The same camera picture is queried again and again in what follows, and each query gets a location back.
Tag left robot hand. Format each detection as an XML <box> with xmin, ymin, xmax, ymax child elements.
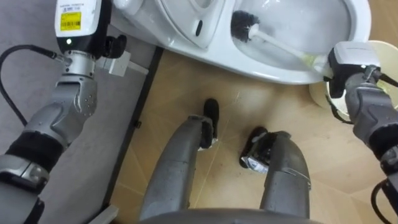
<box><xmin>54</xmin><ymin>0</ymin><xmax>127</xmax><ymax>59</ymax></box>

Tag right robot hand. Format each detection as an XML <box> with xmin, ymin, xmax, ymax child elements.
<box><xmin>323</xmin><ymin>41</ymin><xmax>382</xmax><ymax>100</ymax></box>

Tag white toilet brush black bristles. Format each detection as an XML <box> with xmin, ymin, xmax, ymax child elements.
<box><xmin>230</xmin><ymin>10</ymin><xmax>333</xmax><ymax>78</ymax></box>

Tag cream waste bin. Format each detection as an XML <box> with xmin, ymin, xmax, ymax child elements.
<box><xmin>308</xmin><ymin>40</ymin><xmax>398</xmax><ymax>123</ymax></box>

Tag white toilet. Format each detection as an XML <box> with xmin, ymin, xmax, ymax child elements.
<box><xmin>112</xmin><ymin>0</ymin><xmax>373</xmax><ymax>85</ymax></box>

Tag robot legs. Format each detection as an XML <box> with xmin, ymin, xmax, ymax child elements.
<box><xmin>139</xmin><ymin>98</ymin><xmax>312</xmax><ymax>220</ymax></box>

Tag robot body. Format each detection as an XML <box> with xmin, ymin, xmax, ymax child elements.
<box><xmin>136</xmin><ymin>207</ymin><xmax>324</xmax><ymax>224</ymax></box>

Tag white vanity cabinet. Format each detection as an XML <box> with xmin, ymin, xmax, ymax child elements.
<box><xmin>88</xmin><ymin>204</ymin><xmax>119</xmax><ymax>224</ymax></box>

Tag white wall fitting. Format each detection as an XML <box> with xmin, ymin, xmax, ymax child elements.
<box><xmin>95</xmin><ymin>50</ymin><xmax>149</xmax><ymax>78</ymax></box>

